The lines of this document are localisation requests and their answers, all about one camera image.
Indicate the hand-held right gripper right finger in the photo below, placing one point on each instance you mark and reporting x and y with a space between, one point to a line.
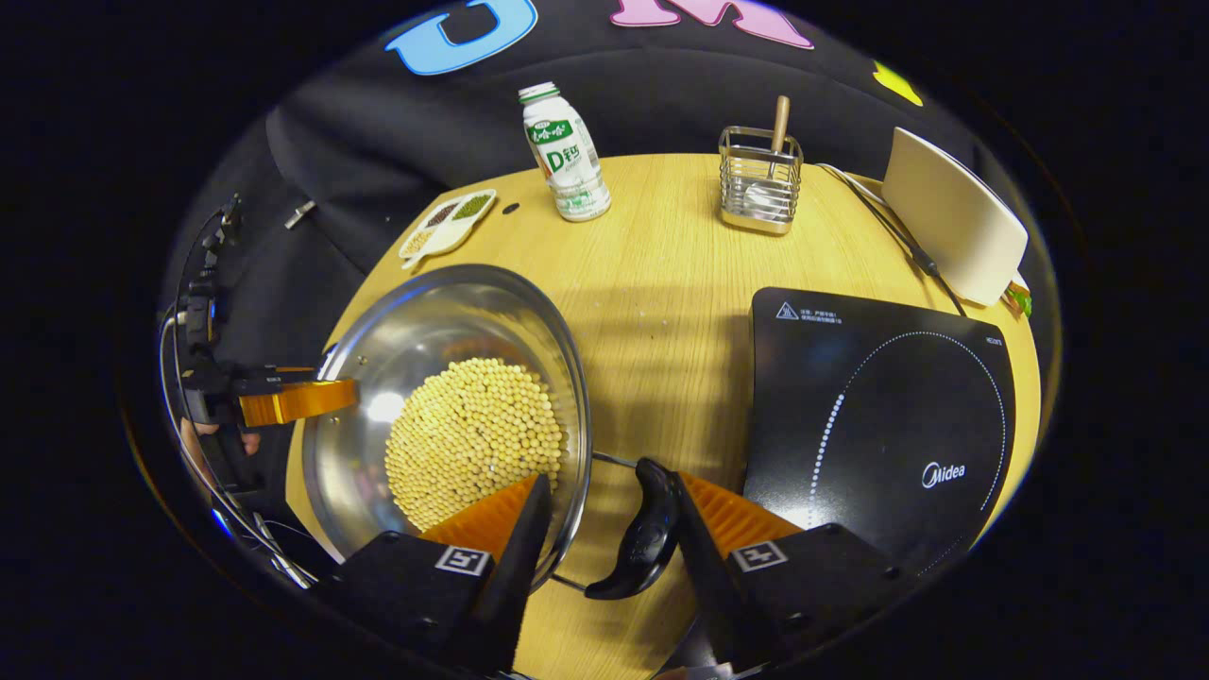
704 576

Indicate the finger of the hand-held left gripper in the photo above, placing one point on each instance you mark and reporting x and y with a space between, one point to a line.
297 401
274 380

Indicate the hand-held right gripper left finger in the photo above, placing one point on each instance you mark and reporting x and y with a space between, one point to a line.
515 586

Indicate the pile of yellow soybeans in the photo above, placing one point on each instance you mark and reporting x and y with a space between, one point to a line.
472 434

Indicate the black induction cooktop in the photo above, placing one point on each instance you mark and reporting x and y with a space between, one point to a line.
878 397

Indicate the silver cloth clip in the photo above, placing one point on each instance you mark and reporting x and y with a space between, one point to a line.
300 214

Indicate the white divided dish with beans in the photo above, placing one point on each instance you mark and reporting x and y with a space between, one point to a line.
444 227

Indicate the white milk bottle green label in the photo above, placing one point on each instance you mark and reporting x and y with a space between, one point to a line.
567 161

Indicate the toy sandwich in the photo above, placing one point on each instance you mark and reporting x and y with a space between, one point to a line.
1018 300

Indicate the white toaster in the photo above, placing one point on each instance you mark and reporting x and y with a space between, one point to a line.
949 222

